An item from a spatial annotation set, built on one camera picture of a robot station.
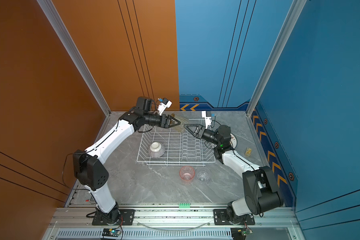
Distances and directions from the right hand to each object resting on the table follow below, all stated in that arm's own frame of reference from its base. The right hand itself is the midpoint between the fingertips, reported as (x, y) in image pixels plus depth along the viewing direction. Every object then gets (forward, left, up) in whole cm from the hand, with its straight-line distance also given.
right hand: (184, 128), depth 73 cm
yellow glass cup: (+3, 0, +2) cm, 3 cm away
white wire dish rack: (+4, +3, -25) cm, 25 cm away
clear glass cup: (-12, -10, -28) cm, 32 cm away
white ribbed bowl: (+1, +18, -22) cm, 29 cm away
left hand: (+5, +4, 0) cm, 6 cm away
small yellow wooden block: (+3, -41, -29) cm, 50 cm away
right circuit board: (-40, -25, -30) cm, 56 cm away
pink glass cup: (-12, -1, -28) cm, 30 cm away
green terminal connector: (-28, +1, -29) cm, 40 cm away
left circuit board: (-39, +36, -30) cm, 61 cm away
